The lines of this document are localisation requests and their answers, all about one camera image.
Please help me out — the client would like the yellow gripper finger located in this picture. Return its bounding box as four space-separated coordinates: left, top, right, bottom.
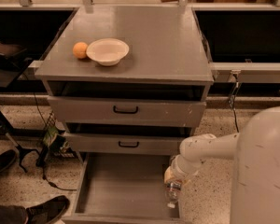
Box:
164 167 175 183

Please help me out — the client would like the black shoe lower left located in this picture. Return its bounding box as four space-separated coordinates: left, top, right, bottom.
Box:
0 195 70 224

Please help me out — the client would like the clear plastic water bottle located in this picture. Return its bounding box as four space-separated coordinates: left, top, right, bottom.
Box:
165 180 182 209

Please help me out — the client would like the white paper bowl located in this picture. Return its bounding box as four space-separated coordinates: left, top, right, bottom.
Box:
86 38 130 66

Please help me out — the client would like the black middle drawer handle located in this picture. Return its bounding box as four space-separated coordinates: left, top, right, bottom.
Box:
118 141 139 148

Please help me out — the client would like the grey top drawer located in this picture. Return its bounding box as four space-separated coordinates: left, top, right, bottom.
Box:
48 96 206 127

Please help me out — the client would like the black cable left floor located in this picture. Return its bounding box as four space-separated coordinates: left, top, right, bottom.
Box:
22 73 77 192

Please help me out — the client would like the grey open bottom drawer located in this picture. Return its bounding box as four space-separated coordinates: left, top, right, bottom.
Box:
63 153 184 224

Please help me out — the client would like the grey drawer cabinet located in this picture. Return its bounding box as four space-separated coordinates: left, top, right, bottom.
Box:
35 5 215 173

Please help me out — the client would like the black tripod stand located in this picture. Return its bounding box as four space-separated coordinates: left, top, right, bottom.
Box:
0 111 49 173

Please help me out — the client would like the black shoe upper left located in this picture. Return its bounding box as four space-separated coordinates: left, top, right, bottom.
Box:
0 149 17 173

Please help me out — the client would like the black device on stand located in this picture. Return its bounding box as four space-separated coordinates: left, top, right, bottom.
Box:
0 41 33 72

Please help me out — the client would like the black top drawer handle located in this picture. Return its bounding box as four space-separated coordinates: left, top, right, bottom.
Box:
113 105 139 115

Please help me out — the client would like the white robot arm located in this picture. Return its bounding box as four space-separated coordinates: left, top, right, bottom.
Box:
164 106 280 224

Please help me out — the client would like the green packet on floor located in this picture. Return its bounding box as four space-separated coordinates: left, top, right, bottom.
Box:
43 126 69 153

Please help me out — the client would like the black floor cable right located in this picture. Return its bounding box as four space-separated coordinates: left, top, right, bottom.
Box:
229 75 241 133

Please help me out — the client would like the orange fruit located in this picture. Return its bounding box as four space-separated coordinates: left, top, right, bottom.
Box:
73 42 88 59

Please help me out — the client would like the grey middle drawer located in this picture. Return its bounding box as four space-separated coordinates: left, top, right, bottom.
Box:
64 133 184 155

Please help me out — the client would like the black drawer handle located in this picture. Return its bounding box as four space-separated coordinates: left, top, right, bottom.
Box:
118 141 139 148
113 105 139 115

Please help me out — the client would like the black shoe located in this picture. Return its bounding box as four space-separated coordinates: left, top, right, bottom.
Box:
0 149 17 173
0 195 70 224

